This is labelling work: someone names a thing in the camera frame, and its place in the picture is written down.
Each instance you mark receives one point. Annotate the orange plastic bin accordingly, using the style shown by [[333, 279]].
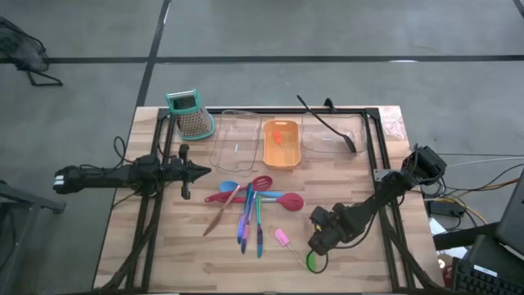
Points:
[[272, 160]]

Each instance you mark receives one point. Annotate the teal steel box grater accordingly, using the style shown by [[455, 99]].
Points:
[[192, 123]]

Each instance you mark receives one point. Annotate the blue silicone spoon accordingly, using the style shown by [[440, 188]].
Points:
[[227, 186]]

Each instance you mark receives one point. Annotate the clear plastic bin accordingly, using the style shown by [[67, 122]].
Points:
[[229, 135], [319, 139]]

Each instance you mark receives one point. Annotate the grey metal bracket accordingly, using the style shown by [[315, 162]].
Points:
[[381, 175]]

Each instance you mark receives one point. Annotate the black power adapter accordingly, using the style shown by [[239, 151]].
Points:
[[444, 208]]

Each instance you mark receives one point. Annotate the green silicone brush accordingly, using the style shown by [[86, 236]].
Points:
[[311, 262]]

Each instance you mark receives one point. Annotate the black mesh chair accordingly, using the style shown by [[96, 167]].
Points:
[[20, 49]]

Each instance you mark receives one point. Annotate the clear plastic bag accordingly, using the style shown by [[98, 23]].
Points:
[[393, 123]]

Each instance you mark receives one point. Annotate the black clamp mount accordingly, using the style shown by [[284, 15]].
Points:
[[329, 104]]

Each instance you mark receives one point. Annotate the black aluminium table frame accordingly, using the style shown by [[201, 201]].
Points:
[[286, 110]]

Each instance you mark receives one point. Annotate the grey side table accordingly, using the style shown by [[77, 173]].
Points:
[[16, 201]]

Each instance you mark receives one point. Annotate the pink silicone brush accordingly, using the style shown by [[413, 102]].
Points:
[[281, 237]]

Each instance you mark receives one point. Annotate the dark grey computer monitor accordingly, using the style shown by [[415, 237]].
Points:
[[513, 221]]

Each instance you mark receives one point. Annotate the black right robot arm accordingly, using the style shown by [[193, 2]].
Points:
[[380, 196]]

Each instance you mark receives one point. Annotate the red silicone tongs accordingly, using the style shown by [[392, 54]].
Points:
[[291, 201]]

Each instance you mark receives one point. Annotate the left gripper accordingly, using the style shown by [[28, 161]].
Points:
[[184, 172]]

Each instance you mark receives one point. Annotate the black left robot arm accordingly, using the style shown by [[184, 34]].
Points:
[[102, 176]]

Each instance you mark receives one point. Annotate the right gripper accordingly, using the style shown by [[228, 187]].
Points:
[[327, 225]]

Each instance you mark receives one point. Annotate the black keyboard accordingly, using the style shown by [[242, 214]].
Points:
[[483, 282]]

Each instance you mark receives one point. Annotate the orange silicone brush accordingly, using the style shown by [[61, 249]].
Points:
[[278, 137]]

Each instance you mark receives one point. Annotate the black slotted turner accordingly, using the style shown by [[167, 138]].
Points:
[[350, 144]]

